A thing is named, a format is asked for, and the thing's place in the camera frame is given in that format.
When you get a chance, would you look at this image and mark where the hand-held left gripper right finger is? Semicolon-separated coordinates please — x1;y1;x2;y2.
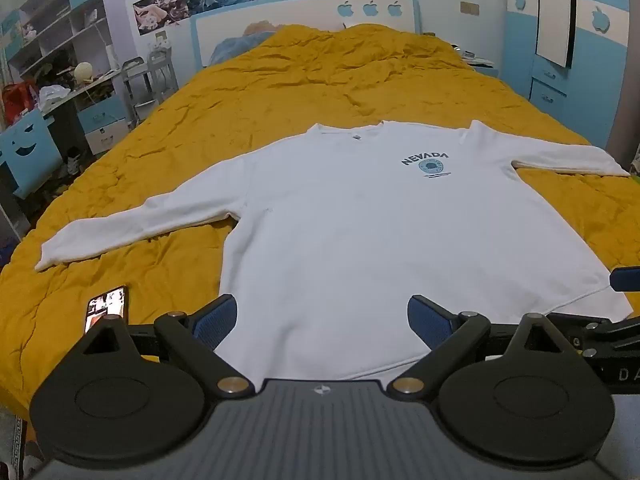
389;294;568;401

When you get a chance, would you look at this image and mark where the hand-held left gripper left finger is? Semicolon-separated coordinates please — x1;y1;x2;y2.
75;294;254;400

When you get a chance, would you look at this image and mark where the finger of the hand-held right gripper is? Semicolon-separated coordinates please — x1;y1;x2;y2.
547;311;640;357
609;266;640;292

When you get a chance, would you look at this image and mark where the white printed sweatshirt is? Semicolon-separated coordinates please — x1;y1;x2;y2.
34;119;632;382

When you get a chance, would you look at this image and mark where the black smartphone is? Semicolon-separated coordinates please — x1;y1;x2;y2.
86;285;130;334

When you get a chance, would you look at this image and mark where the blue and white wardrobe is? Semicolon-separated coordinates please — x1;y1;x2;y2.
501;0;631;152

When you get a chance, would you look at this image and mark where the white desk with drawers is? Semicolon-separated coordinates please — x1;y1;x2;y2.
35;67;133;156

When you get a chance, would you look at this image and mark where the yellow bedspread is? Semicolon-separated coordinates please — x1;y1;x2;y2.
0;24;640;413

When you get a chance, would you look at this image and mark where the blue smiley face chair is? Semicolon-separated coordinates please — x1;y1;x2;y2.
0;109;64;200

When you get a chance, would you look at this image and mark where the blue bedside table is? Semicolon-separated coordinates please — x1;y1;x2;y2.
454;45;501;79

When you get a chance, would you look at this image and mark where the black framed mirror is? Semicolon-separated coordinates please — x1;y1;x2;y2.
535;0;579;69

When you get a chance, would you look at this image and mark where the white plastic bag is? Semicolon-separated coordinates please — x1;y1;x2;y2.
39;85;72;112

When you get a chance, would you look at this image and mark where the blue pillow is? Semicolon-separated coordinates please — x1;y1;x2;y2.
209;20;279;66

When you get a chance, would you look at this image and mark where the red bag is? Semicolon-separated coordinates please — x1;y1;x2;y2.
1;82;37;125

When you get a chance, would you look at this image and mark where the white and blue headboard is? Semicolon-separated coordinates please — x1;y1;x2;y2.
190;0;420;69

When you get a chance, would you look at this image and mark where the white wall bookshelf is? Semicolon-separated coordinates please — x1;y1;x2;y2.
0;0;112;86

